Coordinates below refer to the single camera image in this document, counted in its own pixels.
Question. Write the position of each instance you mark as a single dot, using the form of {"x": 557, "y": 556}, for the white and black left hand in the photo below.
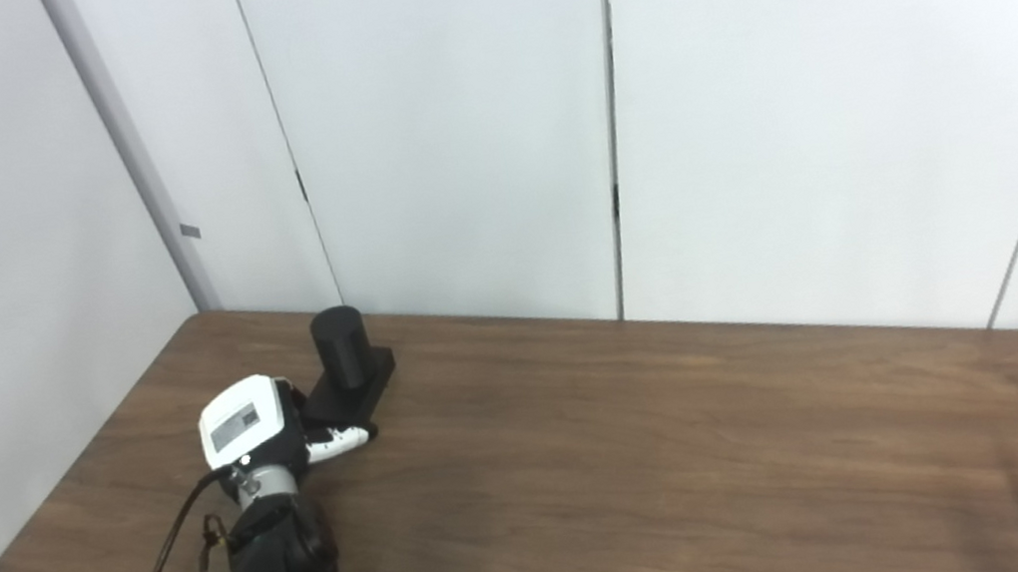
{"x": 237, "y": 423}

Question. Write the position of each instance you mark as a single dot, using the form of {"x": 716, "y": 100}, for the black peg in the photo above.
{"x": 342, "y": 351}

